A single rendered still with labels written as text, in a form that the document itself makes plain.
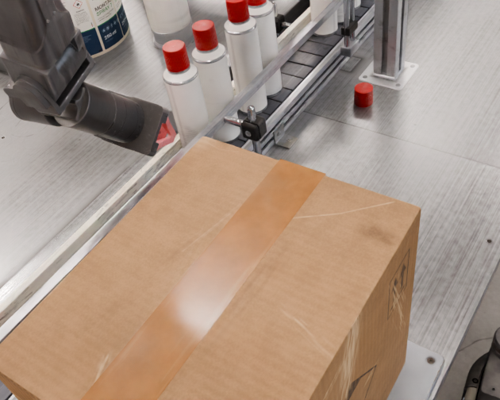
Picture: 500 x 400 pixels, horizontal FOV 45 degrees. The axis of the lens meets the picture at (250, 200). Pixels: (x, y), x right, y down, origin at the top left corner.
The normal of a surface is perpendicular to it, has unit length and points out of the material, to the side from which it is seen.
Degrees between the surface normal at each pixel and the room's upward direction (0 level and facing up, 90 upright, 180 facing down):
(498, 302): 0
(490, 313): 0
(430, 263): 0
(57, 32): 107
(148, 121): 41
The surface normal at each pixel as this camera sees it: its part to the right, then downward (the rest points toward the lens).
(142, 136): -0.45, -0.10
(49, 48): 0.92, 0.37
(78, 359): -0.13, -0.69
